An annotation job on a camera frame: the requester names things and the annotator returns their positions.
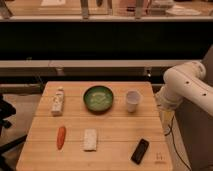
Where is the orange carrot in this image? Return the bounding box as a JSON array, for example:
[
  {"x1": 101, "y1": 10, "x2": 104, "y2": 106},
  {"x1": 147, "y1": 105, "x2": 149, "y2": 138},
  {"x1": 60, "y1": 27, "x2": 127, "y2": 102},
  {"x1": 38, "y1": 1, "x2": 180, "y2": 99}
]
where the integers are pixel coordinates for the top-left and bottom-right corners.
[{"x1": 57, "y1": 126, "x2": 66, "y2": 150}]

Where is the white plastic cup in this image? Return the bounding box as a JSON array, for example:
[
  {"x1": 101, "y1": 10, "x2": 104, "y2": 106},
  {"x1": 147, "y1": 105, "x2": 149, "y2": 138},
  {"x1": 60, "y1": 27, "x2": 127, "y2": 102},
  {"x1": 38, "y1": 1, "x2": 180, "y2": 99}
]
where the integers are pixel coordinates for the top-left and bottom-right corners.
[{"x1": 126, "y1": 90, "x2": 141, "y2": 113}]

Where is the white sponge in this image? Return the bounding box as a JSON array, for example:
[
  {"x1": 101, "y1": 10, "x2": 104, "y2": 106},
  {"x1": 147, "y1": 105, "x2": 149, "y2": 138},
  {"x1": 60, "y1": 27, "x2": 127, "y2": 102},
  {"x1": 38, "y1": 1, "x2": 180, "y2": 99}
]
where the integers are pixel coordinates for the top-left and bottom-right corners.
[{"x1": 83, "y1": 129, "x2": 97, "y2": 151}]

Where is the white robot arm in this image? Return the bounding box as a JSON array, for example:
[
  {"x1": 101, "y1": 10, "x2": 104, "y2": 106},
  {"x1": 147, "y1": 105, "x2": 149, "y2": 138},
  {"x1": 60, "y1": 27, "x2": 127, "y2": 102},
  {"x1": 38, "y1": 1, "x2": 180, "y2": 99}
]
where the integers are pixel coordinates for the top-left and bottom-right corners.
[{"x1": 155, "y1": 45, "x2": 213, "y2": 117}]

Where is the black office chair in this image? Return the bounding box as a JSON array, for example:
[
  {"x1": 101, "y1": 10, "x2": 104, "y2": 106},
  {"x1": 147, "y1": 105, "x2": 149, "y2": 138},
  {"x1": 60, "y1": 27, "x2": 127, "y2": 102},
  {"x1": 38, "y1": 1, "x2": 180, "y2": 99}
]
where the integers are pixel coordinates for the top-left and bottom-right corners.
[{"x1": 0, "y1": 93, "x2": 28, "y2": 171}]

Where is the black cable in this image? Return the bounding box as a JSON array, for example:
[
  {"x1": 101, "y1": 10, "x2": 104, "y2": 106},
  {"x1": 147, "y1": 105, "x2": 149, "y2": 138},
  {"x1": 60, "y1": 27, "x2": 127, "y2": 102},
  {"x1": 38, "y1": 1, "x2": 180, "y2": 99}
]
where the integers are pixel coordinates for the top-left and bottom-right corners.
[{"x1": 165, "y1": 114, "x2": 194, "y2": 171}]

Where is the white tube bottle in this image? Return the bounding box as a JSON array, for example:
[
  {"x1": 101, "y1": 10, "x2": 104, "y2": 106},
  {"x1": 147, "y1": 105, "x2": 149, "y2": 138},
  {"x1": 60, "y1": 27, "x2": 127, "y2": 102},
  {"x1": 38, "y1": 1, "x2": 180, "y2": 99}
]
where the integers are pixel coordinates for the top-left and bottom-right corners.
[{"x1": 51, "y1": 87, "x2": 64, "y2": 116}]

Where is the green bowl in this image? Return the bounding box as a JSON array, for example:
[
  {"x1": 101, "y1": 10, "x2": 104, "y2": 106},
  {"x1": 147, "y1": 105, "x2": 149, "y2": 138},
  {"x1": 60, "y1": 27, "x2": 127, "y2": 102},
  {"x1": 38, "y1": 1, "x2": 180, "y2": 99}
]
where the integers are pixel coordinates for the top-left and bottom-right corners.
[{"x1": 83, "y1": 85, "x2": 114, "y2": 112}]

